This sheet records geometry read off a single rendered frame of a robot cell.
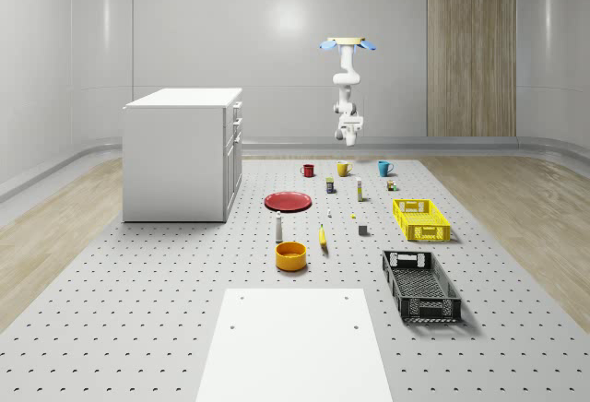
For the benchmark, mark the dark grey basket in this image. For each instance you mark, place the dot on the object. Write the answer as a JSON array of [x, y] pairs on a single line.
[[431, 312]]

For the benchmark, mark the white bottle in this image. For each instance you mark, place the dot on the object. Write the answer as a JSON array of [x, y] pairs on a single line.
[[279, 229]]

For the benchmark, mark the drone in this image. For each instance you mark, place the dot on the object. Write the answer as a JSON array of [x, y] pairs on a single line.
[[347, 41]]

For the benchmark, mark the red plate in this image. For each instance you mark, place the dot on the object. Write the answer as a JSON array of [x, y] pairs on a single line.
[[288, 201]]

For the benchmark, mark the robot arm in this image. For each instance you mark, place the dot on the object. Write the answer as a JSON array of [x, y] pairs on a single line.
[[345, 79]]

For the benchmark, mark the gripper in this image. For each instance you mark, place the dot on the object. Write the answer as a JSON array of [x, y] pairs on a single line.
[[351, 121]]

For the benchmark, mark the white board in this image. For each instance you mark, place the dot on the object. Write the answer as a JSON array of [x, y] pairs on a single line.
[[295, 346]]

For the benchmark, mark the blue mug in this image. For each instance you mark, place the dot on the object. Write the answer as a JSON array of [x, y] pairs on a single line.
[[384, 169]]

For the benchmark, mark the red mug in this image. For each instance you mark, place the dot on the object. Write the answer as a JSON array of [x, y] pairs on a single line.
[[308, 171]]

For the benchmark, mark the yellow and white box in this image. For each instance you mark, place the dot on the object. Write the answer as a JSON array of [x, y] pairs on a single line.
[[359, 190]]

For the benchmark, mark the yellow basket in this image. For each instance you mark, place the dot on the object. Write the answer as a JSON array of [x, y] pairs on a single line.
[[428, 232]]

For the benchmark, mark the grey cube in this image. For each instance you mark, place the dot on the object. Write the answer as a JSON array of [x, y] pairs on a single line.
[[363, 231]]

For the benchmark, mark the yellow bowl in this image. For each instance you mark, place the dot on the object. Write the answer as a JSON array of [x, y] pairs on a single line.
[[290, 260]]

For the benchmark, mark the flat-sided can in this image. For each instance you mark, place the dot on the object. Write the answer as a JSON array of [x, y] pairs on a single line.
[[330, 186]]

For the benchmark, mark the yellow mug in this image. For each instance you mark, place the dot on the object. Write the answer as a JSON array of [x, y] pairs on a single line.
[[342, 169]]

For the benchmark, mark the white cabinet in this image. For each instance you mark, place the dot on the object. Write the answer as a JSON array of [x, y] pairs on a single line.
[[175, 162]]

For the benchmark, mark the puzzle cube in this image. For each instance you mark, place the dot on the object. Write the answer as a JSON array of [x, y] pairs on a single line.
[[392, 185]]

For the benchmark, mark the banana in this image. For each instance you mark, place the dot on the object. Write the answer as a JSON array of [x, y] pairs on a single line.
[[323, 237]]

